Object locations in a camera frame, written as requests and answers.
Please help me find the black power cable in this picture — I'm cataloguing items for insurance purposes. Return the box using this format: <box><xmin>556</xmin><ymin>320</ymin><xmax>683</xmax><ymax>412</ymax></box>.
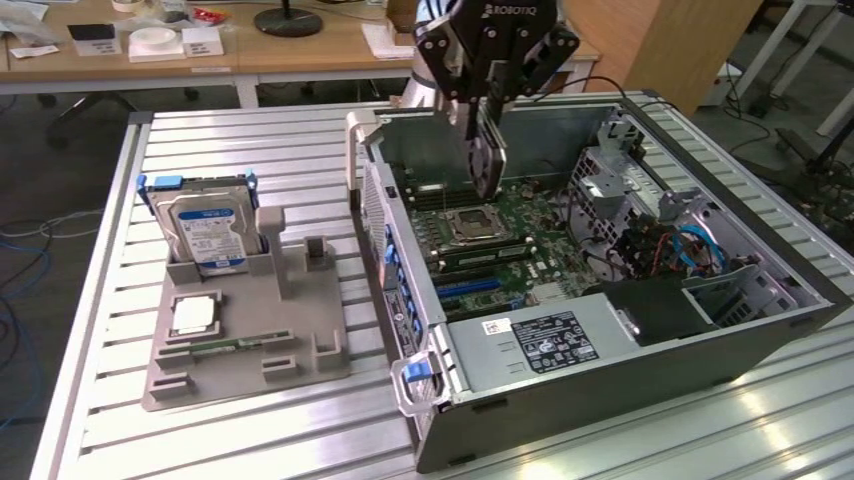
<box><xmin>545</xmin><ymin>74</ymin><xmax>675</xmax><ymax>109</ymax></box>

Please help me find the green RAM stick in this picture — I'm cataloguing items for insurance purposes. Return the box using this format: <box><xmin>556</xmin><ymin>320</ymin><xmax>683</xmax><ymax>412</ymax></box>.
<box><xmin>189</xmin><ymin>335</ymin><xmax>268</xmax><ymax>357</ymax></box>

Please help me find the CPU socket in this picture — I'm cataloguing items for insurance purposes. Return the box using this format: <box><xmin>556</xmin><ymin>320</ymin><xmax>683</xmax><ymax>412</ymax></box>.
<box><xmin>444</xmin><ymin>207</ymin><xmax>512</xmax><ymax>246</ymax></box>

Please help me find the wooden desk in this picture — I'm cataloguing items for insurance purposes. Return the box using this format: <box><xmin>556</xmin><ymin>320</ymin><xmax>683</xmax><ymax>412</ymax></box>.
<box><xmin>0</xmin><ymin>0</ymin><xmax>601</xmax><ymax>96</ymax></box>

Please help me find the white square box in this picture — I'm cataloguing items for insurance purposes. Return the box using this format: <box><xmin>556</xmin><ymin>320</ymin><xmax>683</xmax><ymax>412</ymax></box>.
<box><xmin>180</xmin><ymin>25</ymin><xmax>225</xmax><ymax>59</ymax></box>

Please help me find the blue data wire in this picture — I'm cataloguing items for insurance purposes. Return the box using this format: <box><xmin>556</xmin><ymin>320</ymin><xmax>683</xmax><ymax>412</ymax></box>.
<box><xmin>669</xmin><ymin>224</ymin><xmax>725</xmax><ymax>279</ymax></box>

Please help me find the blue expansion slot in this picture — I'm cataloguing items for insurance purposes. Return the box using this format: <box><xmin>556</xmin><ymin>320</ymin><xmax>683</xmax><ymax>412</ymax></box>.
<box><xmin>432</xmin><ymin>277</ymin><xmax>501</xmax><ymax>300</ymax></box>

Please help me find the dark grey open PC case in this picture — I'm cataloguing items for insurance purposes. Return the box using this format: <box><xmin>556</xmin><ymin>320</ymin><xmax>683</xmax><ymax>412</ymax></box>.
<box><xmin>342</xmin><ymin>97</ymin><xmax>854</xmax><ymax>474</ymax></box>

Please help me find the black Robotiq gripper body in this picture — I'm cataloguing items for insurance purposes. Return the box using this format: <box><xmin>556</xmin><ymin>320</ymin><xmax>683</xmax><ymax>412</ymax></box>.
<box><xmin>442</xmin><ymin>0</ymin><xmax>565</xmax><ymax>101</ymax></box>

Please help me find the brown cardboard box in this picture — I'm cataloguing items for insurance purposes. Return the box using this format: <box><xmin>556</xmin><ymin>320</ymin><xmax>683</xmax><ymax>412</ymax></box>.
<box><xmin>385</xmin><ymin>0</ymin><xmax>422</xmax><ymax>32</ymax></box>

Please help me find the white table frame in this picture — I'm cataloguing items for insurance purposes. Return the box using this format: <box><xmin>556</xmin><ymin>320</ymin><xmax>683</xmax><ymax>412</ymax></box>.
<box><xmin>729</xmin><ymin>0</ymin><xmax>854</xmax><ymax>136</ymax></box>

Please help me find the black and white box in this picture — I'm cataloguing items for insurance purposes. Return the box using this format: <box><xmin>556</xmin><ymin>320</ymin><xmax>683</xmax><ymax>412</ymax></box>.
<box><xmin>65</xmin><ymin>23</ymin><xmax>122</xmax><ymax>57</ymax></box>

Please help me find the grey power supply unit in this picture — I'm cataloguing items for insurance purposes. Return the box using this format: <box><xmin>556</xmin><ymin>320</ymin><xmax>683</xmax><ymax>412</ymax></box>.
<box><xmin>444</xmin><ymin>292</ymin><xmax>641</xmax><ymax>394</ymax></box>

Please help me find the grey metal bracket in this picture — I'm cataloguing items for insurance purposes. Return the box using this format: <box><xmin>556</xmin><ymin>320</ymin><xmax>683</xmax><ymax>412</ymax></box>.
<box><xmin>577</xmin><ymin>175</ymin><xmax>635</xmax><ymax>214</ymax></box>

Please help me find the white flat box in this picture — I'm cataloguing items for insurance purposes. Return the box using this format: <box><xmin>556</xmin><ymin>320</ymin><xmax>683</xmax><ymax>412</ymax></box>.
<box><xmin>361</xmin><ymin>22</ymin><xmax>418</xmax><ymax>60</ymax></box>

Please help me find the black RAM stick with label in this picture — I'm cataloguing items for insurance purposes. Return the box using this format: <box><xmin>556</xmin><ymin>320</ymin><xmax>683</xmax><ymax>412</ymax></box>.
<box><xmin>436</xmin><ymin>243</ymin><xmax>536</xmax><ymax>272</ymax></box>

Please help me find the wooden cabinet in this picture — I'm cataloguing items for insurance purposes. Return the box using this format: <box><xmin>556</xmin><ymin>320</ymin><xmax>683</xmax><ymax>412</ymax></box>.
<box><xmin>559</xmin><ymin>0</ymin><xmax>765</xmax><ymax>116</ymax></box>

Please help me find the green motherboard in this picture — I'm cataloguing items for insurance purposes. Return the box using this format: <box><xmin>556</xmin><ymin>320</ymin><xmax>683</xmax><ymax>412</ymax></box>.
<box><xmin>392</xmin><ymin>169</ymin><xmax>605</xmax><ymax>321</ymax></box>

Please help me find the silver CPU chip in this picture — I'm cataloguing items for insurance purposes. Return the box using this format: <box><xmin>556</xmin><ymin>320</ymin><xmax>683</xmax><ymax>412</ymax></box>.
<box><xmin>169</xmin><ymin>297</ymin><xmax>216</xmax><ymax>335</ymax></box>

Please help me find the grey plastic parts rack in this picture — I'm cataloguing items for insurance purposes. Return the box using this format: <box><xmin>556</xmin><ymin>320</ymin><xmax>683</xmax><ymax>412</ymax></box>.
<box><xmin>137</xmin><ymin>207</ymin><xmax>352</xmax><ymax>412</ymax></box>

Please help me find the grey disk bay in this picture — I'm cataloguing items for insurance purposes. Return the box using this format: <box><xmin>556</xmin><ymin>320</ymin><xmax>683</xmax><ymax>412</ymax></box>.
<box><xmin>679</xmin><ymin>259</ymin><xmax>801</xmax><ymax>331</ymax></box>

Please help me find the black round lamp base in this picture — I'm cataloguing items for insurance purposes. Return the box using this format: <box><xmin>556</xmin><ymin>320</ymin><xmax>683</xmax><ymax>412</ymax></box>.
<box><xmin>252</xmin><ymin>0</ymin><xmax>325</xmax><ymax>37</ymax></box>

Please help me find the white box with round insert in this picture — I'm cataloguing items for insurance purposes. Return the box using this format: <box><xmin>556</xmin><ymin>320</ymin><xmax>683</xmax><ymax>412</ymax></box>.
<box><xmin>126</xmin><ymin>27</ymin><xmax>186</xmax><ymax>64</ymax></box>

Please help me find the hard disk with blue caddy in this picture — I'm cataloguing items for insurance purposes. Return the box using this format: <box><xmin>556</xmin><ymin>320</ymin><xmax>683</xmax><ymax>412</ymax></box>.
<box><xmin>134</xmin><ymin>169</ymin><xmax>260</xmax><ymax>277</ymax></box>

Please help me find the black graphics card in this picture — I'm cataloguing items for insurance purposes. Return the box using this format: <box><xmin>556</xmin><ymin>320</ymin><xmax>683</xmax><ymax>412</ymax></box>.
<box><xmin>462</xmin><ymin>59</ymin><xmax>512</xmax><ymax>200</ymax></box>

